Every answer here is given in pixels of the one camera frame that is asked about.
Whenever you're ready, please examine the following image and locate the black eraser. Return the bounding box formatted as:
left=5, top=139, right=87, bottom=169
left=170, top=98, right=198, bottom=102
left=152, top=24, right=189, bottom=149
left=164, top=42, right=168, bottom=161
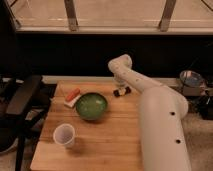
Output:
left=113, top=86, right=131, bottom=97

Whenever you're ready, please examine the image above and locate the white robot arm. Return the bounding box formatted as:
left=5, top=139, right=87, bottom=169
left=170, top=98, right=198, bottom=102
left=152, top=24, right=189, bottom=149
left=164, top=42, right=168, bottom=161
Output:
left=108, top=54, right=192, bottom=171

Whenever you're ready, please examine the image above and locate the green bowl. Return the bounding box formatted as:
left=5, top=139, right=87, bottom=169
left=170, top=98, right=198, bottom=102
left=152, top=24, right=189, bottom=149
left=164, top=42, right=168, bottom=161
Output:
left=75, top=92, right=108, bottom=121

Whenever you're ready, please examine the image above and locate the round metal dish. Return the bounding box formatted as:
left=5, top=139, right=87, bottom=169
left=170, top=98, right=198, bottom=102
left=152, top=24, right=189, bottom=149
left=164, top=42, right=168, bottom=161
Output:
left=180, top=70, right=205, bottom=88

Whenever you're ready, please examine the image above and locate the translucent plastic cup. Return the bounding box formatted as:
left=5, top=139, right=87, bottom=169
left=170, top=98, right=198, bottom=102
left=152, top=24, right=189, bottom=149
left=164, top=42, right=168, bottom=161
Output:
left=53, top=123, right=76, bottom=148

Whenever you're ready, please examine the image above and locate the black office chair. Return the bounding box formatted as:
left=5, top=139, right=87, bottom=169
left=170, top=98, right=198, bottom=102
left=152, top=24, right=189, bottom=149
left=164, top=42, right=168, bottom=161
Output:
left=0, top=75, right=51, bottom=171

